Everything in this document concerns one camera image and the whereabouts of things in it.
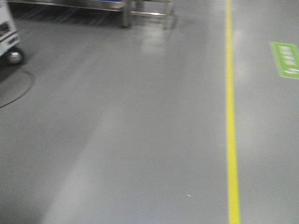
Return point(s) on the white wheeled cart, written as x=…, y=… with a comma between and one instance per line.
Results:
x=9, y=37

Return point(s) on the green floor sign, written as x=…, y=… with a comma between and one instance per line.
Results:
x=286, y=57

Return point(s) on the stainless steel table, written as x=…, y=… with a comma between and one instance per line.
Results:
x=128, y=8

